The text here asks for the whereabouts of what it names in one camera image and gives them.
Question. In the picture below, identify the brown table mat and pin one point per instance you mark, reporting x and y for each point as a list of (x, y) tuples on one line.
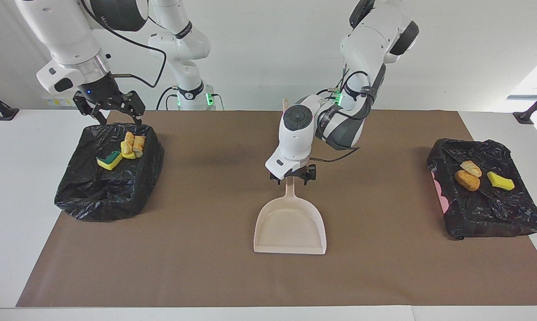
[(268, 276)]

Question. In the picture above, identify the orange striped bread piece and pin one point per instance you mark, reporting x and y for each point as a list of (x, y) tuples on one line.
[(139, 145)]

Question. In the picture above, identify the pale crumbly bread chunk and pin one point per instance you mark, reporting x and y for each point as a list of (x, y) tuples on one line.
[(471, 168), (129, 136)]

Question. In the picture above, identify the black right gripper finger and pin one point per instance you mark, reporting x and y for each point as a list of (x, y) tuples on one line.
[(101, 118), (137, 120)]

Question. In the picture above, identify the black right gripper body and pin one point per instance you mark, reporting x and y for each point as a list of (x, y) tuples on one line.
[(105, 96)]

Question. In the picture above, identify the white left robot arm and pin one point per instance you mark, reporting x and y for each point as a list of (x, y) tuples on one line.
[(366, 44)]

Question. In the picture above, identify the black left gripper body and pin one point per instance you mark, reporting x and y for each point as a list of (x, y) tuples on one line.
[(302, 171)]

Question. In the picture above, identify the beige plastic dustpan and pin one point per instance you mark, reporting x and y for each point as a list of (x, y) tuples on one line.
[(290, 227)]

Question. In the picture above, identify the pink bin with black bag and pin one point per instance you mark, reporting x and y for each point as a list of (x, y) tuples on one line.
[(487, 209)]

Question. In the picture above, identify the brown cork-like bread roll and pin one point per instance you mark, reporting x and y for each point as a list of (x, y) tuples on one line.
[(467, 180)]

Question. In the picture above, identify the yellow sponge wedge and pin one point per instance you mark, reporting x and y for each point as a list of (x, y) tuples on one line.
[(500, 180)]

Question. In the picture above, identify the bin lined with black bag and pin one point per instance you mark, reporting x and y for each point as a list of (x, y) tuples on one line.
[(108, 187)]

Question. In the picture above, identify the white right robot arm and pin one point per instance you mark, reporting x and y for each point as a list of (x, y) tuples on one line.
[(63, 35)]

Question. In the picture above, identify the white wall socket boxes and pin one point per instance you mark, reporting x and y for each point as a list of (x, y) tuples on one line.
[(56, 101)]

